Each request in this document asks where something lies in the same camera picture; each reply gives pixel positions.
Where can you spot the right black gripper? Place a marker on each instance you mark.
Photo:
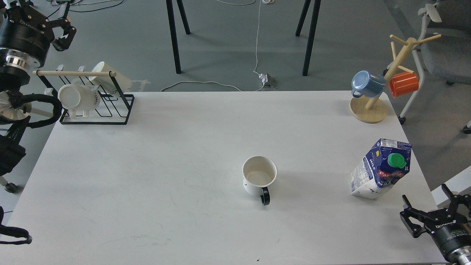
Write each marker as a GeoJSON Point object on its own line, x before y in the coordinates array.
{"type": "Point", "coordinates": [450, 230]}

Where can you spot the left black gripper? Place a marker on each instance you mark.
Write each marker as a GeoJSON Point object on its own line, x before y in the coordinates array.
{"type": "Point", "coordinates": [23, 32]}

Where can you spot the blue white milk carton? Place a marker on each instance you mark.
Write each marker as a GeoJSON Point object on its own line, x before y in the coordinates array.
{"type": "Point", "coordinates": [381, 168]}

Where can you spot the white mug black handle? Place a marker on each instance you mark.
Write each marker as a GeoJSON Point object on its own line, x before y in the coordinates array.
{"type": "Point", "coordinates": [258, 173]}

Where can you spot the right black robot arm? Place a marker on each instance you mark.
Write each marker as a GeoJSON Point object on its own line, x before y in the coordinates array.
{"type": "Point", "coordinates": [413, 219]}

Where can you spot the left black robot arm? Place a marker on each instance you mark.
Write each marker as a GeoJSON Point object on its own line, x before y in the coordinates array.
{"type": "Point", "coordinates": [21, 111]}

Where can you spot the white mug on rack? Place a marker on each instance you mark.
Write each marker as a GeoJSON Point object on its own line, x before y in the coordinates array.
{"type": "Point", "coordinates": [79, 100]}

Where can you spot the cream mug on rack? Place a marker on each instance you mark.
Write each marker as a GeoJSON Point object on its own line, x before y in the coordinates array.
{"type": "Point", "coordinates": [106, 82]}

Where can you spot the wooden mug tree stand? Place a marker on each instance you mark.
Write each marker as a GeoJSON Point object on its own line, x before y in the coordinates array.
{"type": "Point", "coordinates": [373, 110]}

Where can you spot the black table legs left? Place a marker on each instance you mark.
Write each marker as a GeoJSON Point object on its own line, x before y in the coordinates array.
{"type": "Point", "coordinates": [173, 33]}

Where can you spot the black table legs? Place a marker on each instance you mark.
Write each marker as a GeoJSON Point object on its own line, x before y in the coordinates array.
{"type": "Point", "coordinates": [311, 31]}
{"type": "Point", "coordinates": [173, 33]}

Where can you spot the orange mug on tree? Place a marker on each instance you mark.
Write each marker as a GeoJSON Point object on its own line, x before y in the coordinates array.
{"type": "Point", "coordinates": [403, 83]}

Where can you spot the blue mug on tree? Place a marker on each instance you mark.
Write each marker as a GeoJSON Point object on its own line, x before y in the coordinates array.
{"type": "Point", "coordinates": [366, 84]}

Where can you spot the grey floor power socket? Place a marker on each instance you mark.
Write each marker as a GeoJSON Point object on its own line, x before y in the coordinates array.
{"type": "Point", "coordinates": [267, 81]}

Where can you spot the black table legs right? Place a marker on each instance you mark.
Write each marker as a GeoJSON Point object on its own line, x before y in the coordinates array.
{"type": "Point", "coordinates": [311, 31]}

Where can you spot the black wire cup rack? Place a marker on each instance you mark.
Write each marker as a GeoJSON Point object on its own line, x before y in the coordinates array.
{"type": "Point", "coordinates": [111, 110]}

